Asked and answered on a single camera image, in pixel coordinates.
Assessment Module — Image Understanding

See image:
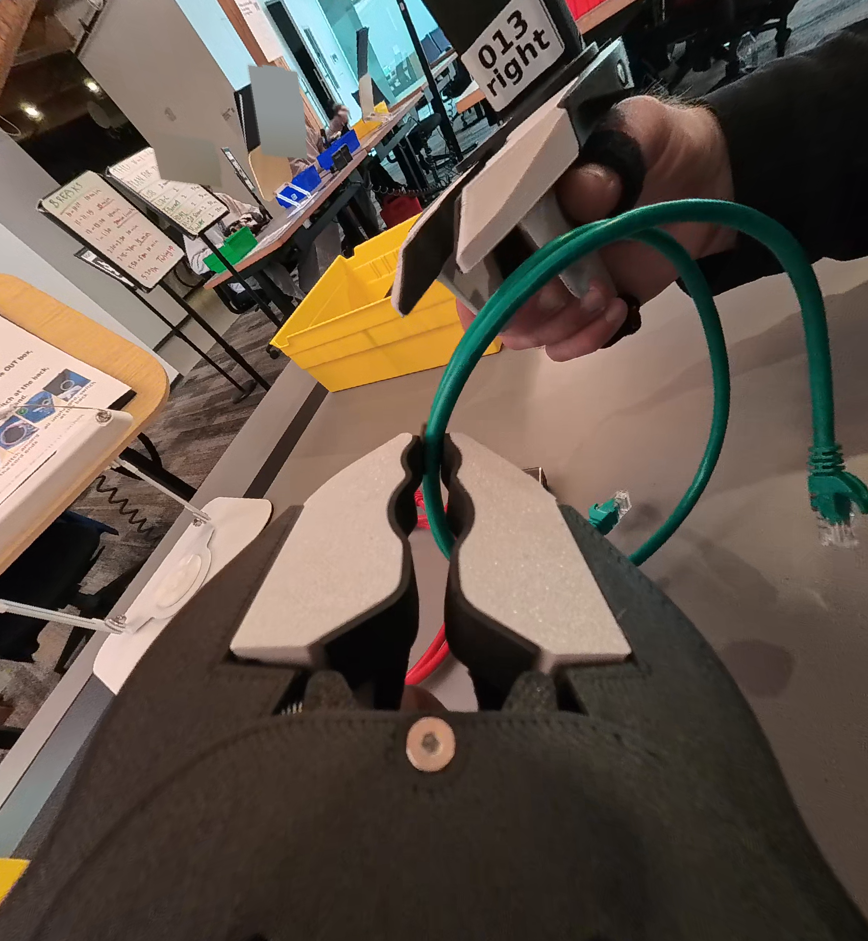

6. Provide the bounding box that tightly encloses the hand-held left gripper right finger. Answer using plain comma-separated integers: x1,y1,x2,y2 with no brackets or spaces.
443,432,633,713

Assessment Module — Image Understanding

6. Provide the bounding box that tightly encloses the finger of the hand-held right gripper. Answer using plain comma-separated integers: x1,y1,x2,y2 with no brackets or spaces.
390,163,482,317
454,92,582,274

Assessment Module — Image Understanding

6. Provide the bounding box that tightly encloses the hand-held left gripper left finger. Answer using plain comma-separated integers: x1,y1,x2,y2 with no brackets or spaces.
228,432,422,713

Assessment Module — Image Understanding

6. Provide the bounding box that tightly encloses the green ethernet cable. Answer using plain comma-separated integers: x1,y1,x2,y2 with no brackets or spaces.
425,198,868,569

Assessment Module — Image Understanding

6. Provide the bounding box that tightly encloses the person's right forearm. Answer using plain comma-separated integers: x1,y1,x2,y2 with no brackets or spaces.
650,11,868,295

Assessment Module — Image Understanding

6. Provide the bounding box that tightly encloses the blue plastic bin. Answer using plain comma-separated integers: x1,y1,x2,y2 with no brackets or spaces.
316,132,369,173

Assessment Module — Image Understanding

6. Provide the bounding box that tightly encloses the green plastic bin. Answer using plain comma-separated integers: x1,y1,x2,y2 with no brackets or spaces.
200,225,260,274

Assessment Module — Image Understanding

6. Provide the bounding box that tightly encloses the handwritten whiteboard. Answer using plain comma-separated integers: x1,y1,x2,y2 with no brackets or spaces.
105,146,230,238
37,169,186,293

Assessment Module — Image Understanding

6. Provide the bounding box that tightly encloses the wooden document board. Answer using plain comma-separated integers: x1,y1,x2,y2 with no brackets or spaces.
0,272,172,611

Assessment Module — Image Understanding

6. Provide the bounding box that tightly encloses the printed instruction sheet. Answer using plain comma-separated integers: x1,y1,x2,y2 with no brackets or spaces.
0,294,137,548

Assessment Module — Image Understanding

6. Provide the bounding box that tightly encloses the white partition panel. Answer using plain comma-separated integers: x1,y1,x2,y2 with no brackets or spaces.
77,0,262,203

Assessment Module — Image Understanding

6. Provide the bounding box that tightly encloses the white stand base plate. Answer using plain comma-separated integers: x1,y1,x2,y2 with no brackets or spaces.
93,496,274,695

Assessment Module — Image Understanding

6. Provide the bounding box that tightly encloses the red ethernet cable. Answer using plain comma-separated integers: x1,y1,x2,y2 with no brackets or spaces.
404,485,451,688

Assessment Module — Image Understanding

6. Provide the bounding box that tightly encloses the black coiled cable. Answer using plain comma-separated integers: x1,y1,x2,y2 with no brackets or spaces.
94,470,157,532

